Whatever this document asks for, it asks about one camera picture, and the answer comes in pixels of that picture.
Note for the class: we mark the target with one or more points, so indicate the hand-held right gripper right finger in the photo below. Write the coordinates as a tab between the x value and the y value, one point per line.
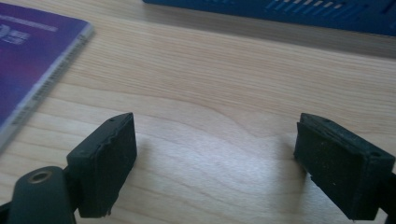
336	168

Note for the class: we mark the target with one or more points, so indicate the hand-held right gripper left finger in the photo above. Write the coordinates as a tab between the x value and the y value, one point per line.
106	168

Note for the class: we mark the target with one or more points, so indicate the purple paperback book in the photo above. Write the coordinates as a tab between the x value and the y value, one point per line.
28	62

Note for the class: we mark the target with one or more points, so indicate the blue plastic file rack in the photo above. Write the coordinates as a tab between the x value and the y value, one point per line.
280	12

